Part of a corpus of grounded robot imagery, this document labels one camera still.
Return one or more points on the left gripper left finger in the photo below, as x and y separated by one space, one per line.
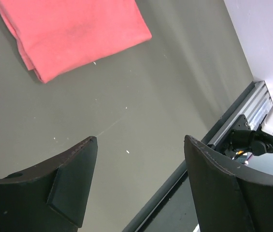
50 196

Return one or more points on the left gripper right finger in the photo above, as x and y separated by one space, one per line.
228 196

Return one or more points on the salmon pink t shirt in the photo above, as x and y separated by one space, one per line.
56 36

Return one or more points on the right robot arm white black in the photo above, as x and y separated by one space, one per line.
257 142

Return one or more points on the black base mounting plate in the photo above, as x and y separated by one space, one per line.
172 209

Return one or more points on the aluminium front rail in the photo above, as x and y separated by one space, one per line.
253 105

